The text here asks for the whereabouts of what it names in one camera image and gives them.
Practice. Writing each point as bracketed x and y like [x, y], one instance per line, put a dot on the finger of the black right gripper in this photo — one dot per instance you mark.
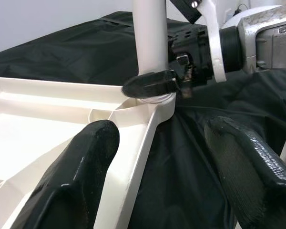
[150, 84]

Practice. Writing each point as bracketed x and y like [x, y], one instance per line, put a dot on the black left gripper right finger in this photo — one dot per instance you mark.
[248, 176]

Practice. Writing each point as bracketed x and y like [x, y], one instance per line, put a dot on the white plastic table top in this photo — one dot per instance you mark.
[26, 114]

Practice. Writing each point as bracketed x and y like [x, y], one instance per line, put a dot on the white plastic table leg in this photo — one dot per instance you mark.
[150, 35]

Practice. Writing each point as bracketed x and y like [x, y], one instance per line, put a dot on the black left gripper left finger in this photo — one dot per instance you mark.
[74, 181]

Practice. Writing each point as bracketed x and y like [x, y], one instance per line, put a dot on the black table cloth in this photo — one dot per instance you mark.
[181, 155]

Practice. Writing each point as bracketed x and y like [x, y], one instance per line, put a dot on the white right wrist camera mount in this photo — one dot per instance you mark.
[214, 47]

